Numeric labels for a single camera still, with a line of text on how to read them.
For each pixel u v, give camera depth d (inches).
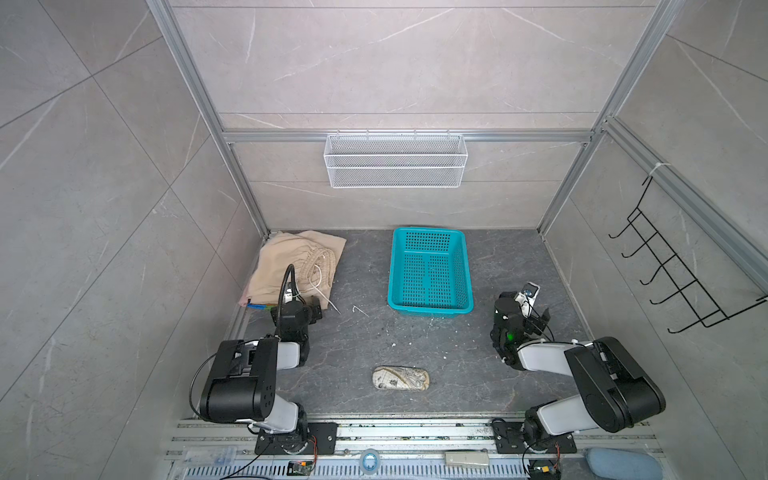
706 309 23.2
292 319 27.6
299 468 27.8
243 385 17.6
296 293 31.4
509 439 28.7
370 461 28.0
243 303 38.3
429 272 42.2
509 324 27.1
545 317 30.7
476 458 26.6
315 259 36.6
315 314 34.7
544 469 27.6
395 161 39.6
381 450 28.7
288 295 31.6
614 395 17.1
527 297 29.3
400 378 31.4
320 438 28.8
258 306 37.3
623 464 27.0
